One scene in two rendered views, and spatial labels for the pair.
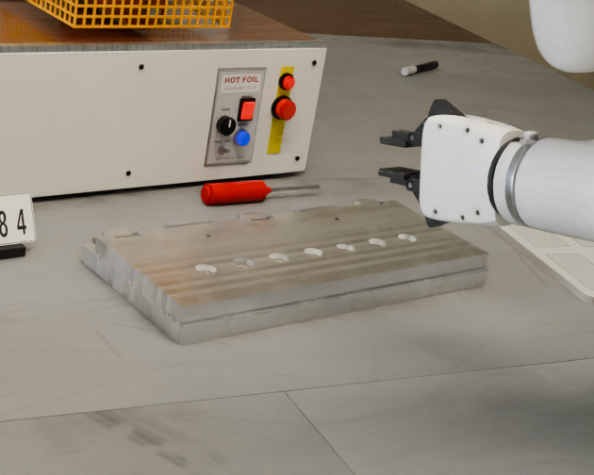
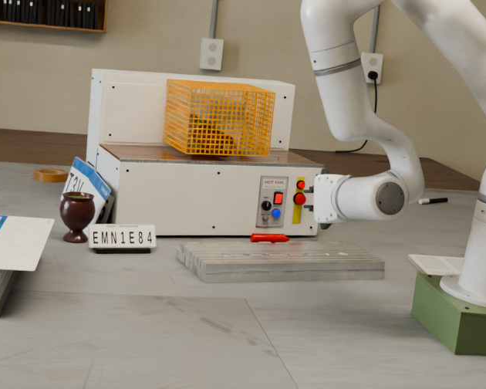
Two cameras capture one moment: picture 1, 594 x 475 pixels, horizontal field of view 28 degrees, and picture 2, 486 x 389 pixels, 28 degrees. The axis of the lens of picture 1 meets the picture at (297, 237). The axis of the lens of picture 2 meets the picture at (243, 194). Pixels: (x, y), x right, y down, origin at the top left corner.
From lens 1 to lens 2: 1.03 m
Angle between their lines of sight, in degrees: 21
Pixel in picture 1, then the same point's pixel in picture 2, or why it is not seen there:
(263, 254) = (259, 253)
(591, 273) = not seen: hidden behind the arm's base
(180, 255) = (217, 250)
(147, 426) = (174, 301)
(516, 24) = not seen: outside the picture
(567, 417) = (383, 319)
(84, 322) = (165, 273)
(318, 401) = (258, 302)
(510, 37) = not seen: outside the picture
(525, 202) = (341, 204)
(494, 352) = (366, 298)
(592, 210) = (359, 201)
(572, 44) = (337, 127)
